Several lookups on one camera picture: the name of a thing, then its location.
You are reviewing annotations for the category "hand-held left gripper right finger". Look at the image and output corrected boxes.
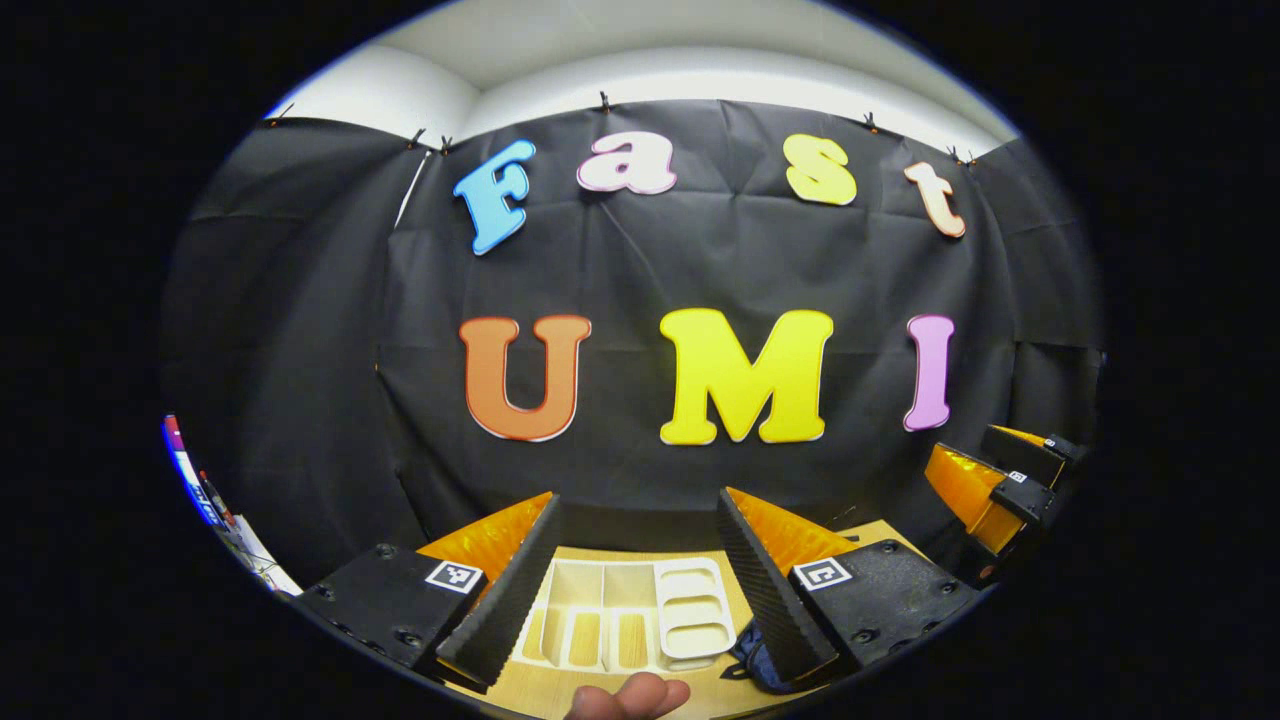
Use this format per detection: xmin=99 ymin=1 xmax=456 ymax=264
xmin=715 ymin=486 xmax=983 ymax=691

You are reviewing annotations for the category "blue schoolbag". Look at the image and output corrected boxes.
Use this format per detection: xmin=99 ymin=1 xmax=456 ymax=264
xmin=720 ymin=645 xmax=806 ymax=696

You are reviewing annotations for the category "computer screen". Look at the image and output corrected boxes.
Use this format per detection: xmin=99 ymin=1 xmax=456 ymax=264
xmin=162 ymin=414 xmax=226 ymax=531

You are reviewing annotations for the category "white plastic bookshelf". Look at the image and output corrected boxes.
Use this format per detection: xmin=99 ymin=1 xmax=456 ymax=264
xmin=510 ymin=557 xmax=741 ymax=673

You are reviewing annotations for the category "row of black cloth clips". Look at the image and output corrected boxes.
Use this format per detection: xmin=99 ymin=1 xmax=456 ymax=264
xmin=268 ymin=92 xmax=979 ymax=166

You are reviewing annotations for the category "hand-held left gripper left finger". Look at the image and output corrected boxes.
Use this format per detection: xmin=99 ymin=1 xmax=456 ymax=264
xmin=295 ymin=490 xmax=564 ymax=694

